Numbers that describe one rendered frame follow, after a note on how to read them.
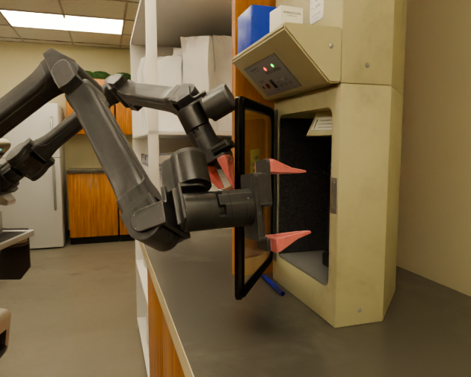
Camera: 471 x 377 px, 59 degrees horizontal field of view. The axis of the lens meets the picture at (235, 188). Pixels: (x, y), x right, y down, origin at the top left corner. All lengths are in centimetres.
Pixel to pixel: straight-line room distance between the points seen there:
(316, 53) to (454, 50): 52
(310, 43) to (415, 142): 61
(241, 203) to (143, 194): 15
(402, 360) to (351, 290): 16
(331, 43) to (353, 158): 21
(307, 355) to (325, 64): 51
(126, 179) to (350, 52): 46
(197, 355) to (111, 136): 40
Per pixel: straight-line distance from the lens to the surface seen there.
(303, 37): 79
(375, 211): 87
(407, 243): 136
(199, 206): 60
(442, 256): 126
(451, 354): 86
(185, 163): 64
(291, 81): 90
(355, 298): 89
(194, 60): 206
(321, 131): 91
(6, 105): 99
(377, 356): 80
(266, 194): 62
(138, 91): 119
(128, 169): 69
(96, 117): 79
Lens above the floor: 130
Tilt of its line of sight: 6 degrees down
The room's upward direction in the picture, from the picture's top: straight up
